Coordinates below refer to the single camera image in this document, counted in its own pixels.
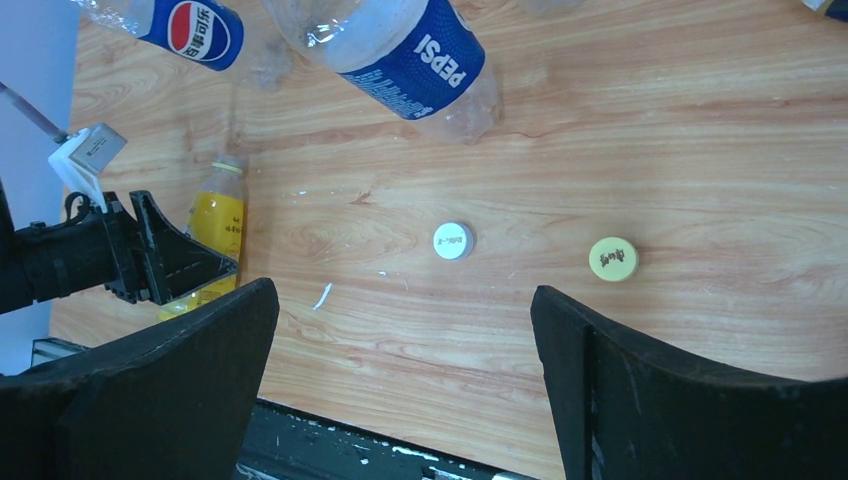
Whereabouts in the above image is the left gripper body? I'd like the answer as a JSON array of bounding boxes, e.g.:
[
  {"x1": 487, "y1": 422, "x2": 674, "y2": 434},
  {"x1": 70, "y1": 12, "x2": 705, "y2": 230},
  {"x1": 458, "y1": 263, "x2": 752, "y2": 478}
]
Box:
[{"x1": 59, "y1": 192, "x2": 153, "y2": 304}]

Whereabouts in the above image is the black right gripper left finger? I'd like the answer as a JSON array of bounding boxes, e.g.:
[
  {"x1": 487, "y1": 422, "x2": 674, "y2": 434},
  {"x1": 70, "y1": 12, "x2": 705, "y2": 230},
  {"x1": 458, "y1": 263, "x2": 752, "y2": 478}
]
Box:
[{"x1": 1, "y1": 278, "x2": 279, "y2": 479}]

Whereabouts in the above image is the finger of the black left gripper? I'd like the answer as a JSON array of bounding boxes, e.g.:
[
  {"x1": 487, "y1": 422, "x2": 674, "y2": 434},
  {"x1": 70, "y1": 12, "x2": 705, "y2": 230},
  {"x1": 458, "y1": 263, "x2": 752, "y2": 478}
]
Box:
[
  {"x1": 130, "y1": 190, "x2": 238, "y2": 295},
  {"x1": 163, "y1": 274, "x2": 239, "y2": 306}
]

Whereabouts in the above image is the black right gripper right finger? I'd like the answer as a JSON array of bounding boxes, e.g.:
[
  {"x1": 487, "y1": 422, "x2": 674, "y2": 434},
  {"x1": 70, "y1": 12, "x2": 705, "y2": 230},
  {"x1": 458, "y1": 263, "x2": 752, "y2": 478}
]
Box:
[{"x1": 530, "y1": 286, "x2": 847, "y2": 479}]

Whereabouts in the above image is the yellow juice bottle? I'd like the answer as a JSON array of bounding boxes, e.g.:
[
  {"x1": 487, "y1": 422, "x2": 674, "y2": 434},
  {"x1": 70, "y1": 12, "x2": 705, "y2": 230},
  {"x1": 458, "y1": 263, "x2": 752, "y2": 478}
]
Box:
[{"x1": 157, "y1": 153, "x2": 247, "y2": 322}]

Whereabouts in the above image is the yellow bottle cap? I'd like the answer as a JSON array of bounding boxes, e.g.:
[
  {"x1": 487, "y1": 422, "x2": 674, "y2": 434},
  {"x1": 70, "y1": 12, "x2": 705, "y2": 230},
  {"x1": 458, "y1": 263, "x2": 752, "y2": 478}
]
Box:
[{"x1": 588, "y1": 236, "x2": 640, "y2": 283}]

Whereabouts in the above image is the pepsi bottle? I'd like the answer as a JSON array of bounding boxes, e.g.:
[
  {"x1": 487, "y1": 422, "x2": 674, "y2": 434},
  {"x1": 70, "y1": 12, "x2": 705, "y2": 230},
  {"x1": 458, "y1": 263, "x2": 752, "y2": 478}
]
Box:
[
  {"x1": 76, "y1": 0, "x2": 294, "y2": 92},
  {"x1": 264, "y1": 0, "x2": 501, "y2": 144}
]

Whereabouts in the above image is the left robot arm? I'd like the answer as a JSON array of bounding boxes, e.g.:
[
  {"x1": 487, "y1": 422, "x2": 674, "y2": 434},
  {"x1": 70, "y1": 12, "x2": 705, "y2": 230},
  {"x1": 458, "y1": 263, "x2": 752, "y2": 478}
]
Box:
[{"x1": 1, "y1": 190, "x2": 238, "y2": 313}]

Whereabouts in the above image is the white bottle cap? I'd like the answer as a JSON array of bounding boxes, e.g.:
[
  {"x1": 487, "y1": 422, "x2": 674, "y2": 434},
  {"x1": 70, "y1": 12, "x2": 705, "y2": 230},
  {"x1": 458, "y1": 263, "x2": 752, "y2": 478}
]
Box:
[{"x1": 432, "y1": 222, "x2": 475, "y2": 261}]

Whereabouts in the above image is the orange dark label bottle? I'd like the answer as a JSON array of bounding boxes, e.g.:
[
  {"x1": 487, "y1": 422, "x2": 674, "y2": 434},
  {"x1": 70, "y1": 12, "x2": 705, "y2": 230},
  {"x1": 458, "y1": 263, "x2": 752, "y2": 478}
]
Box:
[{"x1": 801, "y1": 0, "x2": 848, "y2": 23}]

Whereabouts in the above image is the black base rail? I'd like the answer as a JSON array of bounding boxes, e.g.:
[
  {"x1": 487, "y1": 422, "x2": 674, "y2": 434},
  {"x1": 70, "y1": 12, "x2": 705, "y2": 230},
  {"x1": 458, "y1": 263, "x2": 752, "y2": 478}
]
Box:
[{"x1": 29, "y1": 337, "x2": 531, "y2": 480}]

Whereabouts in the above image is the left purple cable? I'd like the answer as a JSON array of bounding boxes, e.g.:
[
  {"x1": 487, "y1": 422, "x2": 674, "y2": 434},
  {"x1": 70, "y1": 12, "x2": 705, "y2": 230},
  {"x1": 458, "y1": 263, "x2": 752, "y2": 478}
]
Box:
[{"x1": 0, "y1": 80, "x2": 70, "y2": 144}]

